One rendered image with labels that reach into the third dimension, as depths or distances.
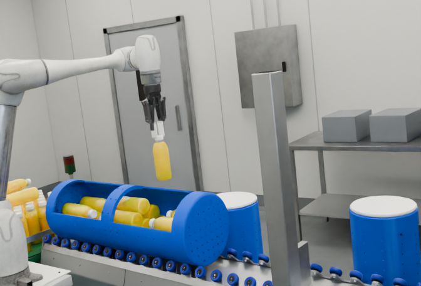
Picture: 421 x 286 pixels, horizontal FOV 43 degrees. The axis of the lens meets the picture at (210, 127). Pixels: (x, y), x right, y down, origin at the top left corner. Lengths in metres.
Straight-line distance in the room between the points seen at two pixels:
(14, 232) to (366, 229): 1.39
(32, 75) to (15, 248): 0.63
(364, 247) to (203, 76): 4.05
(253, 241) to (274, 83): 1.38
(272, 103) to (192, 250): 0.85
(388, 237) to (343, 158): 3.18
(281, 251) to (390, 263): 0.97
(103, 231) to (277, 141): 1.15
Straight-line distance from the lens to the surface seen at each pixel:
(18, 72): 2.06
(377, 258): 2.37
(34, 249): 2.85
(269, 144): 1.39
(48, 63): 2.11
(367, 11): 5.23
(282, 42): 5.31
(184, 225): 2.00
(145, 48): 2.29
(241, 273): 2.10
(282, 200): 1.42
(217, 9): 5.94
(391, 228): 2.33
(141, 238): 2.16
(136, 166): 6.93
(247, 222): 2.59
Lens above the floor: 1.76
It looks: 8 degrees down
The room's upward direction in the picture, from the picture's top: 6 degrees counter-clockwise
